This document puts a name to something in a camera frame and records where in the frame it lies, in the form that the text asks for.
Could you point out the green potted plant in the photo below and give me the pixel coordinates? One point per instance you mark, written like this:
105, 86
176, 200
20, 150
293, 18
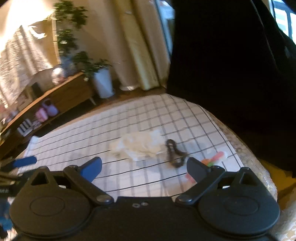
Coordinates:
70, 20

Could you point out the beige curtain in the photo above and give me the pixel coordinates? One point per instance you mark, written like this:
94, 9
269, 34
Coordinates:
144, 34

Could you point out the patterned hanging cloth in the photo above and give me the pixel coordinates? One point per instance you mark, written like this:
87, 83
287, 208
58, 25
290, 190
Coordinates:
31, 49

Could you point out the pink small case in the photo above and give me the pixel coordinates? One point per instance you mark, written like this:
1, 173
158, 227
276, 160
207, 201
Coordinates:
41, 115

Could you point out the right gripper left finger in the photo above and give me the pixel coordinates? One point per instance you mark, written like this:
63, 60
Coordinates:
81, 178

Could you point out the small plush on sideboard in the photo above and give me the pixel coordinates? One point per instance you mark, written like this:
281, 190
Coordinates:
58, 76

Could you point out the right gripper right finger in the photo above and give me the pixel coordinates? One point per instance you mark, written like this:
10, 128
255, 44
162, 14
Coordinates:
206, 178

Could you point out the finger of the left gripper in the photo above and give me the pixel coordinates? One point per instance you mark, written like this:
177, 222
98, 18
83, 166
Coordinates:
26, 161

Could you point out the white plant pot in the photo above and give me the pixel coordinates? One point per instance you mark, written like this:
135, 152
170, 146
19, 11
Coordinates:
103, 83

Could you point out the cream cloth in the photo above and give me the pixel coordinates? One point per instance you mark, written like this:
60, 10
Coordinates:
138, 145

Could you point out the dark scrunchie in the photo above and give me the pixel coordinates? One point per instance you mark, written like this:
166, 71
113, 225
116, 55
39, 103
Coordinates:
175, 152

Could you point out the pink white plush toy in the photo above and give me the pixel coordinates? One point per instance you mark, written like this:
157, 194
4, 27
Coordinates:
208, 163

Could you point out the white black grid tablecloth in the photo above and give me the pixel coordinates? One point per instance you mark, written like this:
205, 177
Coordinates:
184, 122

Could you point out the left hand blue glove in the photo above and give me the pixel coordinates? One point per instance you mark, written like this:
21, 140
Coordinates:
6, 223

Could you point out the purple kettlebell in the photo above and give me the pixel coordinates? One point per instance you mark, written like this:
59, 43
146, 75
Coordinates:
50, 108

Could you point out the wooden sideboard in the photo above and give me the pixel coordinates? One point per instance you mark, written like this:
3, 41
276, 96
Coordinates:
65, 96

